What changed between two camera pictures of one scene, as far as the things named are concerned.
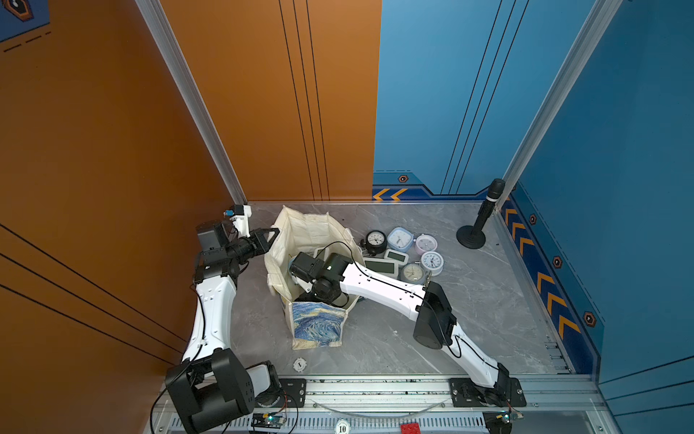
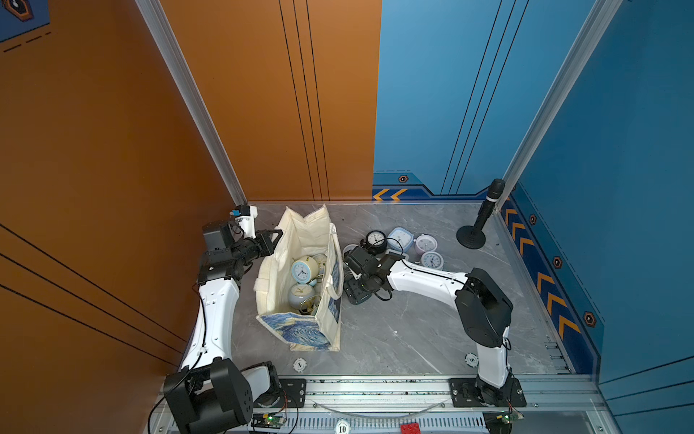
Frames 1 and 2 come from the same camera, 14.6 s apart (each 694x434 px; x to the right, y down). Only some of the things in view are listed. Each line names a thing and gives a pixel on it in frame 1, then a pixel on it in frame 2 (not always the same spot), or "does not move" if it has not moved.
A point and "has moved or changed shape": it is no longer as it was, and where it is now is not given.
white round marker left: (299, 364) does not move
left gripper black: (262, 246) does not move
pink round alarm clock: (425, 242) does not move
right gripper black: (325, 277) -> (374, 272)
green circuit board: (273, 419) does not move
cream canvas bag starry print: (314, 325) has moved or changed shape
